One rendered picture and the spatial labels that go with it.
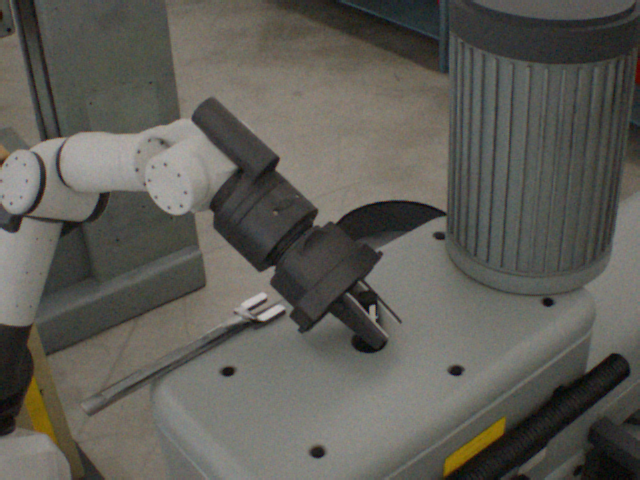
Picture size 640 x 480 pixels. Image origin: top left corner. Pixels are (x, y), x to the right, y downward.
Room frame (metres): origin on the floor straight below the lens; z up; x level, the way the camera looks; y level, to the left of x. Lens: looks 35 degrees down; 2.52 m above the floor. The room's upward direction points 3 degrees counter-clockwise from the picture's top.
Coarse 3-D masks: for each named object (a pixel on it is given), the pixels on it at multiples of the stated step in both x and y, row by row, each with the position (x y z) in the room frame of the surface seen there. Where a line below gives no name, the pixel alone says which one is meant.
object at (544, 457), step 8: (552, 440) 0.73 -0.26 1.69; (544, 448) 0.72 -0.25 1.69; (552, 448) 0.73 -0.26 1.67; (536, 456) 0.71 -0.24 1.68; (544, 456) 0.72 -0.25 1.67; (552, 456) 0.74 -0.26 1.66; (520, 464) 0.69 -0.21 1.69; (528, 464) 0.70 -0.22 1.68; (536, 464) 0.72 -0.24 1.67; (544, 464) 0.73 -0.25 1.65; (512, 472) 0.69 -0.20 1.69; (520, 472) 0.70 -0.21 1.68; (528, 472) 0.71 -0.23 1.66; (536, 472) 0.72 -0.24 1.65
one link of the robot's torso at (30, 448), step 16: (0, 432) 0.81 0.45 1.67; (16, 432) 0.84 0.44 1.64; (32, 432) 0.84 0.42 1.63; (0, 448) 0.78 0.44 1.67; (16, 448) 0.79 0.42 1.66; (32, 448) 0.80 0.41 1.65; (48, 448) 0.81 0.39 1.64; (0, 464) 0.76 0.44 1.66; (16, 464) 0.77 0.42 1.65; (32, 464) 0.78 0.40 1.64; (48, 464) 0.79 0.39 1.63; (64, 464) 0.82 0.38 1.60
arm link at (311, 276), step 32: (288, 192) 0.78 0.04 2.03; (256, 224) 0.75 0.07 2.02; (288, 224) 0.75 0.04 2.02; (256, 256) 0.74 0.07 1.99; (288, 256) 0.73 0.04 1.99; (320, 256) 0.74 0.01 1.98; (352, 256) 0.75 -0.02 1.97; (288, 288) 0.72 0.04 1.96; (320, 288) 0.70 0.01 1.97; (320, 320) 0.72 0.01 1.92
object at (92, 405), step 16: (256, 304) 0.78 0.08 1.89; (240, 320) 0.75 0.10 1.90; (256, 320) 0.75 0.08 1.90; (208, 336) 0.73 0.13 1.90; (224, 336) 0.73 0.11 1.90; (176, 352) 0.70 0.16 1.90; (192, 352) 0.70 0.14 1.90; (144, 368) 0.68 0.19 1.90; (160, 368) 0.68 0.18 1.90; (112, 384) 0.66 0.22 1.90; (128, 384) 0.66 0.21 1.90; (144, 384) 0.66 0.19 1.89; (96, 400) 0.64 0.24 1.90; (112, 400) 0.64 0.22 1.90
